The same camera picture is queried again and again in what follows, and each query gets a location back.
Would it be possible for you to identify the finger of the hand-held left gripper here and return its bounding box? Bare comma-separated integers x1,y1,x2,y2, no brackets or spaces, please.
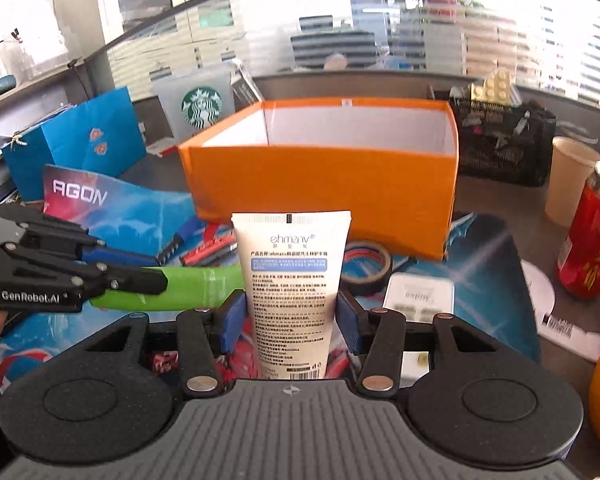
0,204,159,267
2,243,169,302

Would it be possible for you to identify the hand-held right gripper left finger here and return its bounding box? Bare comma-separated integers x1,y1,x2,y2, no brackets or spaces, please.
82,289,248,399

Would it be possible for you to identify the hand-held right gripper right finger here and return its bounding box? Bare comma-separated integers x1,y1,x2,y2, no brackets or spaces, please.
335,289,486,400

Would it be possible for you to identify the green plastic tube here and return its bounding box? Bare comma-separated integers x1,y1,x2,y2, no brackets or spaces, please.
90,266,246,311

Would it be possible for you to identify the white hand cream tube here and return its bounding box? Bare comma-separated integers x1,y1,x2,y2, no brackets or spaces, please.
230,211,353,380

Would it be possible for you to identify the orange cardboard box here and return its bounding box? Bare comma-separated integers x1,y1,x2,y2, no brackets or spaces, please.
177,99,461,261

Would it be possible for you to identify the black tape roll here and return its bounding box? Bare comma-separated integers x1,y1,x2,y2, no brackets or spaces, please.
341,241,394,295

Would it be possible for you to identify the red plastic razor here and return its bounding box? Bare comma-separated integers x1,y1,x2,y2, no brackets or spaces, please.
179,239,239,267

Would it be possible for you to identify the small white box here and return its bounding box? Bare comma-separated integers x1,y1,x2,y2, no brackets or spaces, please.
382,274,456,327

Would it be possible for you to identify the blue paper bag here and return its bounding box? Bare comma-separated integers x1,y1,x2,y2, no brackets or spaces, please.
1,86,148,201

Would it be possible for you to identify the white red paper card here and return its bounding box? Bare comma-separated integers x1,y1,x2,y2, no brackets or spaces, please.
145,137,179,157

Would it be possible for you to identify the printed desk mat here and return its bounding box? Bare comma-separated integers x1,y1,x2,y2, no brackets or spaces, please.
0,164,541,396

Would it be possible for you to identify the clear plastic cup green logo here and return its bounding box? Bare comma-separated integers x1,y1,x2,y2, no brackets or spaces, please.
150,67,236,146

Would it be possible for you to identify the black booklet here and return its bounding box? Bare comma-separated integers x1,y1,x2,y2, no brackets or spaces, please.
231,71,264,112

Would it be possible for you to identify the white paper packet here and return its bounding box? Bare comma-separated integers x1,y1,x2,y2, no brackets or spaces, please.
520,259,600,364

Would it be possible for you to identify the black mesh desk organizer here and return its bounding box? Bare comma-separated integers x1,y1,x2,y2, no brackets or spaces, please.
427,85,559,189

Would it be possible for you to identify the red drink can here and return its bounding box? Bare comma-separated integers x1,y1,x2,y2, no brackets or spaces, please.
556,160,600,302

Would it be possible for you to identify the beige paper cup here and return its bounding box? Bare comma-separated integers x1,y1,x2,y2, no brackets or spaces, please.
545,136,600,228

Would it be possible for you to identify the yellow pill blister pack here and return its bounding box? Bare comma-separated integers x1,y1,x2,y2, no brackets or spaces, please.
470,69,515,107

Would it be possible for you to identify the striped glass partition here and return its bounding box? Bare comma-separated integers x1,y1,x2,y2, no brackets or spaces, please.
85,0,600,113

